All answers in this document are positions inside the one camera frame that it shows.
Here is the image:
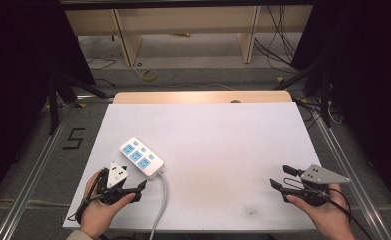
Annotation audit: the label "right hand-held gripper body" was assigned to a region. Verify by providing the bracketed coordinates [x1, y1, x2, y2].
[280, 163, 351, 207]

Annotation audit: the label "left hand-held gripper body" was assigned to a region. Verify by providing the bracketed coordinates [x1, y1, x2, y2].
[96, 161, 143, 205]

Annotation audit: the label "person's right hand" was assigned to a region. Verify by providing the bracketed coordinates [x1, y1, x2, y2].
[285, 190, 354, 234]

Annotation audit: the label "person's left hand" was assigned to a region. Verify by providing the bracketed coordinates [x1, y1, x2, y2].
[79, 169, 137, 240]

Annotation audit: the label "white power strip blue sockets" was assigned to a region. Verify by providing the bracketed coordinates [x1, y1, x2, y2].
[119, 136, 166, 180]

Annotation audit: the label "white table cover board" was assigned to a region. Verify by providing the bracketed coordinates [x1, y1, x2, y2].
[62, 101, 321, 233]

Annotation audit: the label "black metal stand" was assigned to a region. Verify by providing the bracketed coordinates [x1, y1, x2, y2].
[47, 70, 115, 136]
[273, 61, 333, 128]

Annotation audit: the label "light wooden table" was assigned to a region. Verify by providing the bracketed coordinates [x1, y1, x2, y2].
[112, 90, 293, 105]

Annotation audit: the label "black curtain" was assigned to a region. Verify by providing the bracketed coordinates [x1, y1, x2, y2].
[0, 0, 96, 210]
[290, 0, 391, 219]

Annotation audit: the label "beige wooden desk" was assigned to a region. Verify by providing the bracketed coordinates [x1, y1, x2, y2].
[64, 4, 315, 67]

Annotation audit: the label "grey power strip cable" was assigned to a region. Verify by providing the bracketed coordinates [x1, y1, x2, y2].
[148, 171, 169, 240]

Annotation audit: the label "aluminium floor rail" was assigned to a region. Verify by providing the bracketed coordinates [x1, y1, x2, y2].
[0, 102, 79, 240]
[311, 105, 386, 240]

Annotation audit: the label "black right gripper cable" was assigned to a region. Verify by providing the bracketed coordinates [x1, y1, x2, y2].
[282, 177, 375, 240]

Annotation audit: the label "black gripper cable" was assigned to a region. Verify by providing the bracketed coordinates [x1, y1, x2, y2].
[67, 173, 105, 225]
[282, 177, 375, 240]

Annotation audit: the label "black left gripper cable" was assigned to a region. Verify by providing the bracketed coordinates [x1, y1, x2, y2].
[67, 173, 105, 225]

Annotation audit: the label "white thin cable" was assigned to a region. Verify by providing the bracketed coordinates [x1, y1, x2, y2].
[327, 99, 345, 125]

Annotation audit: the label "thin black floor cable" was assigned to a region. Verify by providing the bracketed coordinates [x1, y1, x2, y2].
[86, 55, 118, 88]

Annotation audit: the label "bundle of black cables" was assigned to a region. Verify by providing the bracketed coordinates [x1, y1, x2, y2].
[253, 5, 299, 72]

